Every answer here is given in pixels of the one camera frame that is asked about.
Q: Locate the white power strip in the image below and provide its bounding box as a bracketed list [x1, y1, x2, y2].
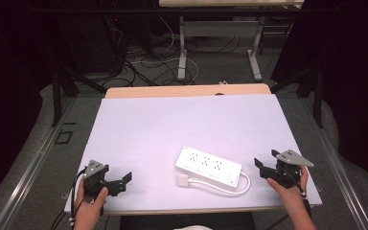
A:
[174, 146, 243, 189]

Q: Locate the person's right hand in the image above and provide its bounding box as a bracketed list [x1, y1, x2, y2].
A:
[266, 166, 311, 206]

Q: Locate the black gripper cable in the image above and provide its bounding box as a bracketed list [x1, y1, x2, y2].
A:
[264, 168, 312, 230]
[49, 167, 89, 230]

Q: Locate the wooden table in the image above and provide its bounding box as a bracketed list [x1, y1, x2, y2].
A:
[103, 82, 272, 100]

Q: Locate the square floor hatch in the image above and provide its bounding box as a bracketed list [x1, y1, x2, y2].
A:
[54, 129, 75, 146]

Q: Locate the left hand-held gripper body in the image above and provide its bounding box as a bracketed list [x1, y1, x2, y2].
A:
[82, 159, 117, 198]

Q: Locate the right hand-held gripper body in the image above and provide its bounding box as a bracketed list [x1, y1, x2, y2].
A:
[259, 149, 315, 190]

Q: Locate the aluminium floor rail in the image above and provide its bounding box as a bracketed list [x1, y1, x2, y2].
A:
[298, 97, 368, 230]
[0, 97, 79, 230]

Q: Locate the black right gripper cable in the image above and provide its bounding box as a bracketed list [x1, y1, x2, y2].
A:
[264, 168, 312, 230]

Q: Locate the white power strip cable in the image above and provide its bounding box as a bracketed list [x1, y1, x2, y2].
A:
[187, 171, 252, 196]

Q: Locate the person's left hand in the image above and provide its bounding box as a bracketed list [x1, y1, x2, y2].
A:
[73, 178, 109, 225]

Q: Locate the white table mat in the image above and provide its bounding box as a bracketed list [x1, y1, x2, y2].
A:
[63, 93, 323, 215]

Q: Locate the white-legged desk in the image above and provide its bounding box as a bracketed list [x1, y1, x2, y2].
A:
[158, 0, 306, 81]

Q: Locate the black metal stand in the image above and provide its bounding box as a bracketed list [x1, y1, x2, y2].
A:
[269, 61, 326, 129]
[51, 65, 108, 127]

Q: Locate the tangle of floor cables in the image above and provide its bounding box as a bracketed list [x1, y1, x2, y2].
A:
[103, 16, 242, 88]

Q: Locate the person's white clothing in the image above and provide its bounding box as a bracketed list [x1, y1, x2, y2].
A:
[172, 224, 214, 230]

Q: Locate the white plug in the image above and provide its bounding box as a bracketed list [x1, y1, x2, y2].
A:
[175, 173, 191, 188]

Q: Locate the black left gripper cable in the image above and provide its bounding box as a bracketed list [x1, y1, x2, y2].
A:
[49, 167, 89, 230]

